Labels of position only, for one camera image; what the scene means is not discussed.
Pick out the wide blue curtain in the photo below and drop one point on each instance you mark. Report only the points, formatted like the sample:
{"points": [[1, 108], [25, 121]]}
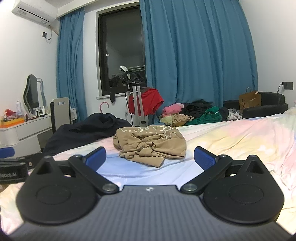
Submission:
{"points": [[196, 58]]}

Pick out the black object under window sill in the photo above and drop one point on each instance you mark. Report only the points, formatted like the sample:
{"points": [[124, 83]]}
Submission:
{"points": [[112, 97]]}

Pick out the grey backed chair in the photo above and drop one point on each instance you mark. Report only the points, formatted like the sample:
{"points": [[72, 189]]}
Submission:
{"points": [[60, 113]]}

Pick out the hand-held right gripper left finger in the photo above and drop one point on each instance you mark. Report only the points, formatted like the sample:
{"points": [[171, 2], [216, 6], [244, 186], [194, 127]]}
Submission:
{"points": [[96, 157]]}

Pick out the tan printed t-shirt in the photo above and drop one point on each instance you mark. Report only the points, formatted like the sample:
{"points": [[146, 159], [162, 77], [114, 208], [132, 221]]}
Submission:
{"points": [[150, 146]]}

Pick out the silver tripod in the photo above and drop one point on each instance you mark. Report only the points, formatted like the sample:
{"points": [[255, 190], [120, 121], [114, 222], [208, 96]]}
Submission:
{"points": [[140, 109]]}

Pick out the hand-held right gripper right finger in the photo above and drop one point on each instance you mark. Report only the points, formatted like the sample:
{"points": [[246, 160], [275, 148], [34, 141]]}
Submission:
{"points": [[203, 157]]}

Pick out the green garment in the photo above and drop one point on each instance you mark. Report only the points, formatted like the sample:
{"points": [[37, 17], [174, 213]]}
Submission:
{"points": [[208, 118]]}

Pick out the beige crumpled garment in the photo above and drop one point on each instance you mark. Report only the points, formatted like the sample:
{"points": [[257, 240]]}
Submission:
{"points": [[180, 119]]}

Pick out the white spray bottle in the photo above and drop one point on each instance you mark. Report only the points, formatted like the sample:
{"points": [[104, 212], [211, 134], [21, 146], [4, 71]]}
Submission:
{"points": [[18, 107]]}

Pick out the black wall charger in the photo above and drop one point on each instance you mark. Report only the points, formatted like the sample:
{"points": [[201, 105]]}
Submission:
{"points": [[288, 85]]}

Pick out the white air conditioner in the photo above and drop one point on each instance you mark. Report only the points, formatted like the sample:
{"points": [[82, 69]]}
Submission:
{"points": [[32, 11]]}

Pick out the dark navy garment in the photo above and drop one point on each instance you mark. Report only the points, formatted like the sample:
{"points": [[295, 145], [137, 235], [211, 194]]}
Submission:
{"points": [[81, 132]]}

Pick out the black wall socket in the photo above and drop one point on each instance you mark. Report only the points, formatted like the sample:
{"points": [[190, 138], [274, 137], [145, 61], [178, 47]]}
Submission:
{"points": [[44, 34]]}

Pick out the pink clothes hanger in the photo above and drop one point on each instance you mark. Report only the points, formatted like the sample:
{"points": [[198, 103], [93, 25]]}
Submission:
{"points": [[101, 109]]}

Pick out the black garment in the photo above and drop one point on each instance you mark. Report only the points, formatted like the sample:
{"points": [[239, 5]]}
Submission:
{"points": [[194, 109]]}

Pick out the pink garment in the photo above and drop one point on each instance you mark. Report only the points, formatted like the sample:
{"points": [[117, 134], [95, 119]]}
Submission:
{"points": [[172, 109]]}

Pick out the wavy framed mirror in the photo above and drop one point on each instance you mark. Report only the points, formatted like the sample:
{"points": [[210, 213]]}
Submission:
{"points": [[32, 92]]}

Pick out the orange tray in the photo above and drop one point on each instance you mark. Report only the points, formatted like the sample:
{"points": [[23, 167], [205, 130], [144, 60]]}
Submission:
{"points": [[13, 122]]}

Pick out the white dressing table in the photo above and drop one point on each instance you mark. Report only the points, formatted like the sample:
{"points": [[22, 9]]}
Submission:
{"points": [[27, 132]]}

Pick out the black armchair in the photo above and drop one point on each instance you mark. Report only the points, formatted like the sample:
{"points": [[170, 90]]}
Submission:
{"points": [[266, 109]]}

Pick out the dark framed window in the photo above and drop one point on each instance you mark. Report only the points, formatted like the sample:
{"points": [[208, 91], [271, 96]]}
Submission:
{"points": [[120, 46]]}

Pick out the brown paper bag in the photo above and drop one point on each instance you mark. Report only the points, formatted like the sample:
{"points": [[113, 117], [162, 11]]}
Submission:
{"points": [[251, 100]]}

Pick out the narrow blue curtain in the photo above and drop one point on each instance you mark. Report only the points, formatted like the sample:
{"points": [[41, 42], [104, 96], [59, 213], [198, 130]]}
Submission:
{"points": [[69, 69]]}

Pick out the red shorts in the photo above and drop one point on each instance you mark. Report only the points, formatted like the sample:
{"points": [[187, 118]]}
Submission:
{"points": [[150, 99]]}

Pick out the white patterned garment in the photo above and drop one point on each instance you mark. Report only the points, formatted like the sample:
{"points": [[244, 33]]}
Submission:
{"points": [[233, 114]]}

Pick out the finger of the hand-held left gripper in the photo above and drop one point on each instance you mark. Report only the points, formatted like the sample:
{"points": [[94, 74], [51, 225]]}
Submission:
{"points": [[5, 152]]}

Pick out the yellow-green garment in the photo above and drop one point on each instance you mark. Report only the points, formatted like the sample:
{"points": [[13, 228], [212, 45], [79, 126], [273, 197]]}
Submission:
{"points": [[166, 120]]}

